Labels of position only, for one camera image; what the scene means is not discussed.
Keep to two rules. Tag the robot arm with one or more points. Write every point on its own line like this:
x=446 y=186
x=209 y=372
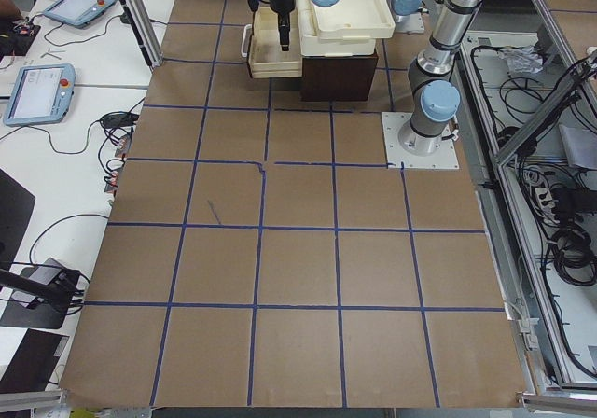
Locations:
x=436 y=99

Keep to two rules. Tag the wooden drawer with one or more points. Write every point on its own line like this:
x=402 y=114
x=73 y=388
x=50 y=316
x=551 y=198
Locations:
x=266 y=59

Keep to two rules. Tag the cream plastic storage box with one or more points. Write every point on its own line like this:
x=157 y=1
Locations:
x=313 y=46

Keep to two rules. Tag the dark brown cabinet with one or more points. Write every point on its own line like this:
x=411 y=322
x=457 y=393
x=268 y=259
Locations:
x=337 y=79

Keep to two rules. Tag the black power adapter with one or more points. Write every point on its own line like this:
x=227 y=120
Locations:
x=119 y=119

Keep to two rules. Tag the far blue teach pendant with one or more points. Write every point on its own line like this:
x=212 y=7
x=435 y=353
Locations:
x=77 y=13

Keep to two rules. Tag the blue teach pendant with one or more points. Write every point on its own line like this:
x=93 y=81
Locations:
x=77 y=13
x=41 y=95

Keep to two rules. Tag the crumpled paper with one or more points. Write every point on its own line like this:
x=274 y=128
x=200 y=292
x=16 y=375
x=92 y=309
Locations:
x=523 y=60

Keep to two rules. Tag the near blue teach pendant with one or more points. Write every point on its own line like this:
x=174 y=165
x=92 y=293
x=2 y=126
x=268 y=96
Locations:
x=41 y=95

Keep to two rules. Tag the white drawer handle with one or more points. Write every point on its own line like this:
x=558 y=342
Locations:
x=246 y=38

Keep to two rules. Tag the aluminium frame post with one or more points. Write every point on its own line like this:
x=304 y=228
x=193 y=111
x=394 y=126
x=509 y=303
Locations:
x=143 y=31

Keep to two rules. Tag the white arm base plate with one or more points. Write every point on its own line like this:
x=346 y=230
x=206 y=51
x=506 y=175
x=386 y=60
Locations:
x=404 y=149

